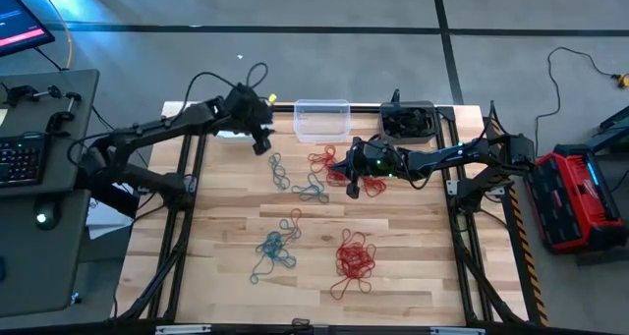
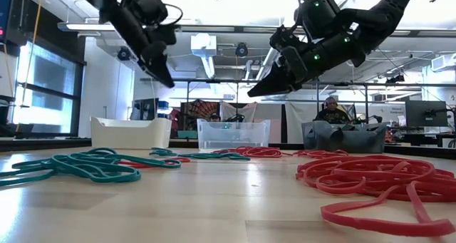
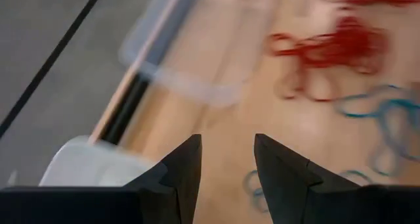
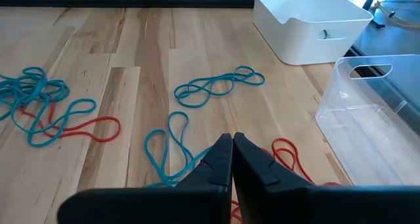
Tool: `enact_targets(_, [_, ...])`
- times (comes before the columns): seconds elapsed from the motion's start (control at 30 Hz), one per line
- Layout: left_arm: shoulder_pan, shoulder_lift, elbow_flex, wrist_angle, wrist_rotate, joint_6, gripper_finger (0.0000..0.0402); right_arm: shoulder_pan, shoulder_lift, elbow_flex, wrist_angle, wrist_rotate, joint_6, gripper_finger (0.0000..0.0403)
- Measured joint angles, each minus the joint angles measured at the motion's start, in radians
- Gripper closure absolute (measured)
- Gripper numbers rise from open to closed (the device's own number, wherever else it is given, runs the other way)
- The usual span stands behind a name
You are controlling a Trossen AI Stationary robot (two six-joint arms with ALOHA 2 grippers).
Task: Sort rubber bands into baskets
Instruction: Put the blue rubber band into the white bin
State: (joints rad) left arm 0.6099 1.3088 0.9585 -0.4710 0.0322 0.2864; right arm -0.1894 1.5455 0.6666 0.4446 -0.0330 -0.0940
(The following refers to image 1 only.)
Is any red black tool case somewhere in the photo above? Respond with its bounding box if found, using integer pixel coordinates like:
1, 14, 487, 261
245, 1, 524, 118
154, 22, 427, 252
523, 143, 629, 255

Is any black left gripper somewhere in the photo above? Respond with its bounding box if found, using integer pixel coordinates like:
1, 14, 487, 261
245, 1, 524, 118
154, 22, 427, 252
224, 84, 275, 155

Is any grey plastic basket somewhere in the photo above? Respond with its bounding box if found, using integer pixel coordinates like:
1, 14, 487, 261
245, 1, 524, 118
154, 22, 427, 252
378, 100, 438, 146

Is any desk computer monitor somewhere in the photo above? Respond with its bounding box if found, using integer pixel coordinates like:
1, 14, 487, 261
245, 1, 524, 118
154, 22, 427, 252
0, 0, 56, 59

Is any yellow black hazard tape strip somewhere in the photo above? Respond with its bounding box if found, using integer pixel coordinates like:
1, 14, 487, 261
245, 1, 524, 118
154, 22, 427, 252
507, 184, 550, 327

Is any black floor tape line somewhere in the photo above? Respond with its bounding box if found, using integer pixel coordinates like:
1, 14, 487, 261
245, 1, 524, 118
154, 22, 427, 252
43, 24, 629, 36
429, 0, 466, 106

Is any black rubber band heap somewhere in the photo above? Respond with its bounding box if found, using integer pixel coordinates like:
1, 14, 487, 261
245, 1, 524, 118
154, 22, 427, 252
382, 107, 434, 139

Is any red rubber band pile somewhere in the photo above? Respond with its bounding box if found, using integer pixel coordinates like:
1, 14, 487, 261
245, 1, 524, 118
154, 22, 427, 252
328, 228, 378, 302
361, 176, 388, 199
307, 143, 351, 188

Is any silver metal bracket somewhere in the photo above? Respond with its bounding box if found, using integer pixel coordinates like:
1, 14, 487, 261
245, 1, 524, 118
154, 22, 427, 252
430, 325, 486, 335
154, 323, 213, 335

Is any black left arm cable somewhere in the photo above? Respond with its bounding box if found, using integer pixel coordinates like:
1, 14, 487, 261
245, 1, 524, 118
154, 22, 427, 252
183, 61, 270, 111

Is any white paper sheet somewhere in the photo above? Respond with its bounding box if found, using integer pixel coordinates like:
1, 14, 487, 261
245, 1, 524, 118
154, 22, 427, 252
86, 196, 135, 242

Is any backlit black keyboard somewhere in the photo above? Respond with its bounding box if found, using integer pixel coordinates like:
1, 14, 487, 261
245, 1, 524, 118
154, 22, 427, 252
0, 131, 50, 189

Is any grey desk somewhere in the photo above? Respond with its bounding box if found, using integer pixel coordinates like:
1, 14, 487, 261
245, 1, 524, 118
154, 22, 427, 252
0, 68, 101, 317

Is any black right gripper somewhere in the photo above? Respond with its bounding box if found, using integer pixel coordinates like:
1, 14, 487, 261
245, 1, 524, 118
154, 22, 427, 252
329, 136, 403, 200

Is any black floor cable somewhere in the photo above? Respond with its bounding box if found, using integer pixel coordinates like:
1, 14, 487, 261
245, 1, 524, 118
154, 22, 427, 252
533, 45, 621, 140

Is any black screw clamp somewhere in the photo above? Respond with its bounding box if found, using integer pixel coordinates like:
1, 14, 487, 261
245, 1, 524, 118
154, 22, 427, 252
45, 90, 84, 134
1, 83, 64, 105

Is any black computer mouse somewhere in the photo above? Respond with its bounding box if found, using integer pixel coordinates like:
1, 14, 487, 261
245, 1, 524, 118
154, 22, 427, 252
32, 198, 64, 232

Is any single red rubber band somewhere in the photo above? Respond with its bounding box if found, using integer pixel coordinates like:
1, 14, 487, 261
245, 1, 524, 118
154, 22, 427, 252
278, 206, 304, 246

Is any clear plastic basket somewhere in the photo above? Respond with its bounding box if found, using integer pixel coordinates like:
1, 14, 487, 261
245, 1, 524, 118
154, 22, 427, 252
293, 98, 353, 144

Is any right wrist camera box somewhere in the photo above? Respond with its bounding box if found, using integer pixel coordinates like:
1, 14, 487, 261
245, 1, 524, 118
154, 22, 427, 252
362, 146, 392, 178

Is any black aluminium table frame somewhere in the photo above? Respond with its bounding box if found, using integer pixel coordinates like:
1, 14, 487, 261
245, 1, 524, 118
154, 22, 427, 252
110, 101, 525, 335

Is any yellow cable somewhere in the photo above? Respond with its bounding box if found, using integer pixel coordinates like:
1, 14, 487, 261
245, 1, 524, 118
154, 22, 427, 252
46, 0, 75, 70

